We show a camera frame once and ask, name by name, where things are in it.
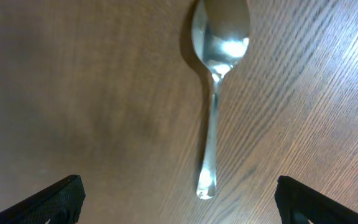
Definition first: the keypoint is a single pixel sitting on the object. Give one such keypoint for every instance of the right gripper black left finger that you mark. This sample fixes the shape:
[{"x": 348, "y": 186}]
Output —
[{"x": 58, "y": 203}]

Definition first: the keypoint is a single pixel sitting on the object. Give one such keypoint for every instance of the metal tablespoon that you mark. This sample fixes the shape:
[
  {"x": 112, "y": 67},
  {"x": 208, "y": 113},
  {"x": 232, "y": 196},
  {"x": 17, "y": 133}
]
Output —
[{"x": 220, "y": 33}]

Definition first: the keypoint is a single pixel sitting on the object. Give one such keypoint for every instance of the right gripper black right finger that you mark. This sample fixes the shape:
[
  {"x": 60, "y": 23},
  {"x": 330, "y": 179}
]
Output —
[{"x": 299, "y": 204}]

